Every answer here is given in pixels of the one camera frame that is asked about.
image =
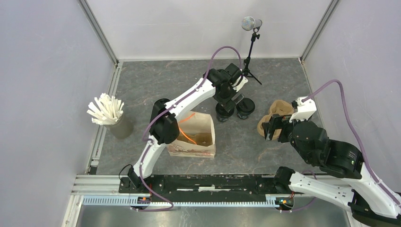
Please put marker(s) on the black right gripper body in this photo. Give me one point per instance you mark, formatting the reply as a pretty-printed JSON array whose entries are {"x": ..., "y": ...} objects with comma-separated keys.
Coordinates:
[{"x": 284, "y": 135}]

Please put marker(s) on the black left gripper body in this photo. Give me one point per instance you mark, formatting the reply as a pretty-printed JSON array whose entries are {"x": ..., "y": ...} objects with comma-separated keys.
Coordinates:
[{"x": 224, "y": 99}]

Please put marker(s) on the black cup lid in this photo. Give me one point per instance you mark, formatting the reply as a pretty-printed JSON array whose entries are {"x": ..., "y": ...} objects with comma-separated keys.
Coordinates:
[
  {"x": 220, "y": 109},
  {"x": 246, "y": 106}
]

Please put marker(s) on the single black coffee cup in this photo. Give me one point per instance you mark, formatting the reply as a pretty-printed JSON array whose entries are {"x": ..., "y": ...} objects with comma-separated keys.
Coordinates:
[{"x": 244, "y": 115}]

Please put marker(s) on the paper takeout bag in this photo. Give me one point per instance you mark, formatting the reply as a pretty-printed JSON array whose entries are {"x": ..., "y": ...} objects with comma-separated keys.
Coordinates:
[{"x": 193, "y": 123}]

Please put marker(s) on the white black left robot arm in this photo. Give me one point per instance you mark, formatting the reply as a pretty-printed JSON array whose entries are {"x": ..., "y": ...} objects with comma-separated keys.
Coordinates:
[{"x": 163, "y": 127}]

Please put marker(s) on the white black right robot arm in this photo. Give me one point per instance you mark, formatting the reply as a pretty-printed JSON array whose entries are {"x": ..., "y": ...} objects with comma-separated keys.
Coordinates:
[{"x": 368, "y": 203}]

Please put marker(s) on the microphone on black tripod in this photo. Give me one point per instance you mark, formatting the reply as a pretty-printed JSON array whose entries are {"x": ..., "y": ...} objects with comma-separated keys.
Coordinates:
[{"x": 251, "y": 24}]

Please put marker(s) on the white straws in cup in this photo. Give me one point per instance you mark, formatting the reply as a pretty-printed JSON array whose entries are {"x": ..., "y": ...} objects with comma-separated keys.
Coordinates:
[{"x": 108, "y": 111}]

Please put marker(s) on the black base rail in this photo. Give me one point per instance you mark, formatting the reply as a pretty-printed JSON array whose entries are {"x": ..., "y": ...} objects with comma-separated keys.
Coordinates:
[{"x": 184, "y": 191}]

